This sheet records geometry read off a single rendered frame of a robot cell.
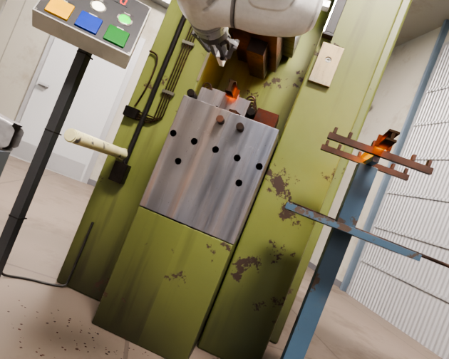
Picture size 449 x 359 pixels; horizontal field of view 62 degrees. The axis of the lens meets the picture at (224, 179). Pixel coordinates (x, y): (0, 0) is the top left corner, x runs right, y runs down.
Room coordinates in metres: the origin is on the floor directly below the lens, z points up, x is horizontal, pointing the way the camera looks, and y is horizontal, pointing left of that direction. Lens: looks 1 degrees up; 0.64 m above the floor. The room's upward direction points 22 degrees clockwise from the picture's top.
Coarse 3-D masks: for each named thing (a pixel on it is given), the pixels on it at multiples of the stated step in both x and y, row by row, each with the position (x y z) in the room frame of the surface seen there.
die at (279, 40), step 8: (232, 32) 1.57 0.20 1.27; (240, 32) 1.54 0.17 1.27; (248, 32) 1.51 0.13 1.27; (240, 40) 1.62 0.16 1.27; (248, 40) 1.58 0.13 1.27; (264, 40) 1.52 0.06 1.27; (272, 40) 1.49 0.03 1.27; (280, 40) 1.56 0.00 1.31; (240, 48) 1.71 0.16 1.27; (272, 48) 1.57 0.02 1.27; (280, 48) 1.67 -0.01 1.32; (240, 56) 1.81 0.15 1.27; (272, 56) 1.65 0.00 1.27; (280, 56) 1.78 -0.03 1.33; (272, 64) 1.74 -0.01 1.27
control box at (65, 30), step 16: (48, 0) 1.27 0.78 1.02; (64, 0) 1.30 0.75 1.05; (80, 0) 1.33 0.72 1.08; (96, 0) 1.36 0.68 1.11; (112, 0) 1.39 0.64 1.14; (128, 0) 1.42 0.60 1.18; (32, 16) 1.26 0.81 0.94; (48, 16) 1.25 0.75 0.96; (96, 16) 1.33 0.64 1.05; (112, 16) 1.36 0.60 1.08; (128, 16) 1.39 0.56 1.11; (144, 16) 1.43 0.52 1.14; (48, 32) 1.31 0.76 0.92; (64, 32) 1.29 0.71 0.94; (80, 32) 1.28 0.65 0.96; (128, 32) 1.37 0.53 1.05; (96, 48) 1.33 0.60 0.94; (112, 48) 1.32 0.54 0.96; (128, 48) 1.34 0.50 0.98
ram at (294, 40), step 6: (324, 0) 1.60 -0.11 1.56; (324, 6) 1.60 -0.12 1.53; (294, 36) 1.60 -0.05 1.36; (300, 36) 1.81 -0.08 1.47; (288, 42) 1.68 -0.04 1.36; (294, 42) 1.66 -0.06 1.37; (288, 48) 1.74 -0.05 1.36; (294, 48) 1.77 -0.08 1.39; (282, 54) 1.83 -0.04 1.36; (288, 54) 1.80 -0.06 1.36
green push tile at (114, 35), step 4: (108, 28) 1.33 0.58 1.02; (112, 28) 1.33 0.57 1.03; (116, 28) 1.34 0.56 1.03; (108, 32) 1.32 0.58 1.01; (112, 32) 1.33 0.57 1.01; (116, 32) 1.34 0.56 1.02; (120, 32) 1.34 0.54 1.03; (124, 32) 1.35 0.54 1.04; (104, 36) 1.31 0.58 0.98; (108, 36) 1.31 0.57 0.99; (112, 36) 1.32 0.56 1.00; (116, 36) 1.33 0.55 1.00; (120, 36) 1.34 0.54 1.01; (124, 36) 1.34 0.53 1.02; (128, 36) 1.36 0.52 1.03; (108, 40) 1.31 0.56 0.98; (112, 40) 1.31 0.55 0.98; (116, 40) 1.32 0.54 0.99; (120, 40) 1.33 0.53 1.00; (124, 40) 1.34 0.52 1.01; (116, 44) 1.32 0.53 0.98; (120, 44) 1.32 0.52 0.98; (124, 44) 1.33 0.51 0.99
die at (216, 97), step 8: (200, 96) 1.45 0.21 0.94; (208, 96) 1.44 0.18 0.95; (216, 96) 1.44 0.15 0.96; (224, 96) 1.44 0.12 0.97; (216, 104) 1.44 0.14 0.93; (224, 104) 1.44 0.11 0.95; (232, 104) 1.43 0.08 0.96; (240, 104) 1.43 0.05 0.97; (248, 104) 1.42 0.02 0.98; (240, 112) 1.43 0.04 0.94
